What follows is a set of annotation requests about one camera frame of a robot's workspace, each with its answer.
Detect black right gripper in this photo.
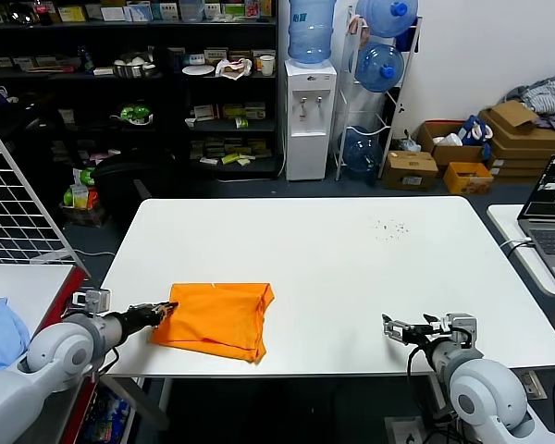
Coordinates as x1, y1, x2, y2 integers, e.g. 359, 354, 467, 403
381, 313, 450, 349

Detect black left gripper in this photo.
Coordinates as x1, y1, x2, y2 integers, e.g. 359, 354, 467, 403
119, 301, 180, 334

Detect orange t-shirt with white print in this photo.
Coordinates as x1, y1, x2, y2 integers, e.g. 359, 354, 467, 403
151, 281, 277, 365

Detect pile of grey clothes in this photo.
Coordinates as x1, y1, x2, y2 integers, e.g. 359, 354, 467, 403
506, 76, 555, 129

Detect scattered small crumbs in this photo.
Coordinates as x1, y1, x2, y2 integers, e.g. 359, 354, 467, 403
374, 220, 411, 241

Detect white floor power strip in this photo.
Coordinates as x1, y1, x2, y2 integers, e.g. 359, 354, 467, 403
383, 415, 426, 444

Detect red-edged side table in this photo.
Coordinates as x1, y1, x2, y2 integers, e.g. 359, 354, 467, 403
0, 263, 98, 444

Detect grey floor socket strip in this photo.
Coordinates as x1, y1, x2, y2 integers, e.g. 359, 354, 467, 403
517, 369, 549, 401

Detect black office chair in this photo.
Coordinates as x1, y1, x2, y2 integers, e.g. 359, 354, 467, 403
92, 147, 179, 223

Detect basket of colourful snack packs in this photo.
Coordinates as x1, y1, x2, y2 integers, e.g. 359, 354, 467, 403
60, 166, 106, 228

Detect closed labelled cardboard box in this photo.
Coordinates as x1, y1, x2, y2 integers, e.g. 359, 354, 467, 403
382, 150, 439, 191

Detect yellow printed cardboard box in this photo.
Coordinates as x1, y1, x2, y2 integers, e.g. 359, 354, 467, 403
443, 161, 495, 194

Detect grey open laptop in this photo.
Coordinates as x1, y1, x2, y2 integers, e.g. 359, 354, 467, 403
517, 154, 555, 288

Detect light blue folded cloth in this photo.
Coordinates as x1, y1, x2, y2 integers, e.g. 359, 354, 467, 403
0, 297, 32, 376

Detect open cardboard box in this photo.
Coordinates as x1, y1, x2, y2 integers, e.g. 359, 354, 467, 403
418, 119, 487, 166

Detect blue water jug without cap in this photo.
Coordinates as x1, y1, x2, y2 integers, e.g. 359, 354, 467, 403
341, 125, 384, 173

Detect bowl of green vegetables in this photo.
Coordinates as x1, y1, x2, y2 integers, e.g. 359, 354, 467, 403
110, 104, 154, 126

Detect blue and white bag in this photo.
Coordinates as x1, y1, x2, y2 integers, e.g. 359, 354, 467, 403
460, 114, 494, 147

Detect white water dispenser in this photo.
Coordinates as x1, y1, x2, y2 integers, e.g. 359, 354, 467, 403
284, 58, 338, 181

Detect black shelving unit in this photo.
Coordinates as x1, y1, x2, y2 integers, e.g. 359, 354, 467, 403
0, 0, 279, 181

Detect metal bowl with white buns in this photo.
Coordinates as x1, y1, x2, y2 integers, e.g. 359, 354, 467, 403
113, 53, 157, 79

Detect plastic bag with food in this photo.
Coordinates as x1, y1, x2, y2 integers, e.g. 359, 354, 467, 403
215, 57, 253, 82

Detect blue water jug lying level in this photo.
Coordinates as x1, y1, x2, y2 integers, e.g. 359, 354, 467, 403
354, 40, 406, 93

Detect upright blue water jug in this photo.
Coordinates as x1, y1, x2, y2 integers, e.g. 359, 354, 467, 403
289, 0, 338, 65

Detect blue water jug lying tilted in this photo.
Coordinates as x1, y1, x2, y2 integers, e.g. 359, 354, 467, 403
355, 0, 420, 38

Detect cola bottle with red label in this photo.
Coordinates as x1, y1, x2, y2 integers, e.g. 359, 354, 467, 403
35, 0, 56, 24

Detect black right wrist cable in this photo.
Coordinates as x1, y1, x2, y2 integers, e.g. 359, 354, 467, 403
406, 344, 427, 376

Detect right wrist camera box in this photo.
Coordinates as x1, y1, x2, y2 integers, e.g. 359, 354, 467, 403
443, 313, 478, 348

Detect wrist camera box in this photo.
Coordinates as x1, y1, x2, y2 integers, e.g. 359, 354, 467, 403
443, 313, 478, 348
72, 289, 111, 318

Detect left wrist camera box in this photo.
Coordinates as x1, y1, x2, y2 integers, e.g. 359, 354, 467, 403
72, 289, 111, 318

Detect white laptop charger cable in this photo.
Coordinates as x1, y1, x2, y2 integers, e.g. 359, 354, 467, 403
499, 236, 536, 253

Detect white wire grid panel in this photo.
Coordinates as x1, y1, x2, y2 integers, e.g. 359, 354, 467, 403
0, 110, 92, 278

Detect white wire jug rack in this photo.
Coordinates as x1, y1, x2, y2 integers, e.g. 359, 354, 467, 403
335, 4, 425, 181

